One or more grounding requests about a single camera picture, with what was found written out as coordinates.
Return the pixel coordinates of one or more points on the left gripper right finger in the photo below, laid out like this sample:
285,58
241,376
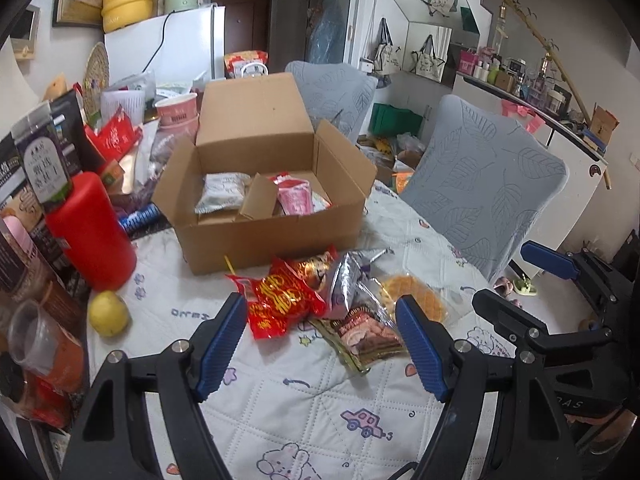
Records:
529,438

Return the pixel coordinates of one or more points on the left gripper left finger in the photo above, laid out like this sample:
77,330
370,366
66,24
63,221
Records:
112,437

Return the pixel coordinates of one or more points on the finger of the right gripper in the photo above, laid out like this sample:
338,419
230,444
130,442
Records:
604,287
508,320

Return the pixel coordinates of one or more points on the round yellow cracker pack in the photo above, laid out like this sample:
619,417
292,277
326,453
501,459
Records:
392,288

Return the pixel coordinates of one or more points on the brown green snack packet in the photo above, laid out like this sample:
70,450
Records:
361,339

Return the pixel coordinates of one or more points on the silver purple snack bag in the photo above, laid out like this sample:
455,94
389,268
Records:
345,279

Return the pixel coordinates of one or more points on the red yellow snack bag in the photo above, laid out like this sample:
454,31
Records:
291,291

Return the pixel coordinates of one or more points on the pink snack packet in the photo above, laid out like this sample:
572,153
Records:
296,197

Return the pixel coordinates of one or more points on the yellow green lollipop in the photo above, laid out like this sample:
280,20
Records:
229,265

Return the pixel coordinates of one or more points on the white bread snack bag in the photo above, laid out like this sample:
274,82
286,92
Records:
225,191

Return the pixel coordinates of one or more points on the clear plastic cup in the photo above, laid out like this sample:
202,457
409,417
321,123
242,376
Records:
34,338

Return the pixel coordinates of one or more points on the yellow pear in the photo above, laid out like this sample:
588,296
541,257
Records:
108,314

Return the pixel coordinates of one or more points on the near grey chair cover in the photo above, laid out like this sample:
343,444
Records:
469,187

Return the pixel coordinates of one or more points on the grey chair cover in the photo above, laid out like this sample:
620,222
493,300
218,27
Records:
338,93
469,187

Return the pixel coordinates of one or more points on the white quilted tablecloth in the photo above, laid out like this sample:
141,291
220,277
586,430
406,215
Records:
288,408

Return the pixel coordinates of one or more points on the blue white tube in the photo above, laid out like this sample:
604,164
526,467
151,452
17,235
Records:
140,219

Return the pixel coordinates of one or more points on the red cylindrical canister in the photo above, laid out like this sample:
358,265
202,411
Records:
87,229

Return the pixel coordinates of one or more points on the green bag on floor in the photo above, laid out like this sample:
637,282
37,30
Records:
387,120

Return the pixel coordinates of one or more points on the purple label jar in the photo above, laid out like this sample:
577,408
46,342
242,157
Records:
36,141

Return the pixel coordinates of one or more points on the far grey chair cover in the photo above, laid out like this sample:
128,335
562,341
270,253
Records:
338,93

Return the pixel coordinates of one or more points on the red foil packet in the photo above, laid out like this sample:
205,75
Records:
116,138

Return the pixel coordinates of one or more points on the brown cardboard box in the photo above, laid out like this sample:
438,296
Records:
259,126

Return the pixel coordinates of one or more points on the black coffee bag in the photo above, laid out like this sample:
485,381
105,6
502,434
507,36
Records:
78,152

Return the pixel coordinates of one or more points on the pink paper cup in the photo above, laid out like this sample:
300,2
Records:
179,114

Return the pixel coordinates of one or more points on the woven round mat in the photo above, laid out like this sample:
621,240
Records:
96,79

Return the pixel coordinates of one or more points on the white mini fridge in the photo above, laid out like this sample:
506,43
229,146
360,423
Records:
176,47

